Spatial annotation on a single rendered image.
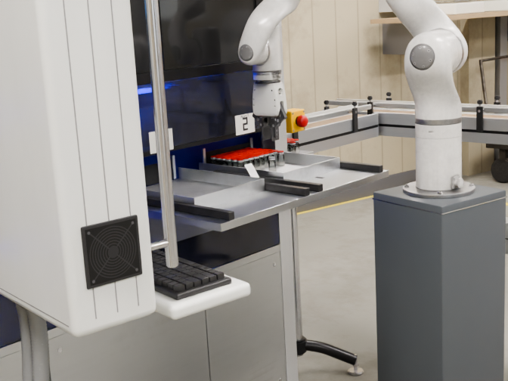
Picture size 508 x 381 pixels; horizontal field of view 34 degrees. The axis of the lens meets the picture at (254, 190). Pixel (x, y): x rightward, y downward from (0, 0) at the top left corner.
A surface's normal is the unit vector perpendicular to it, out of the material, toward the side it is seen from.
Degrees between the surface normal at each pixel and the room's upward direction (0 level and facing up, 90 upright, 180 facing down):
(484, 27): 90
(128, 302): 90
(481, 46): 90
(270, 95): 90
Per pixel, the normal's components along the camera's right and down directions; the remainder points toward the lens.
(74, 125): 0.64, 0.14
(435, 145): -0.39, 0.22
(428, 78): -0.33, 0.77
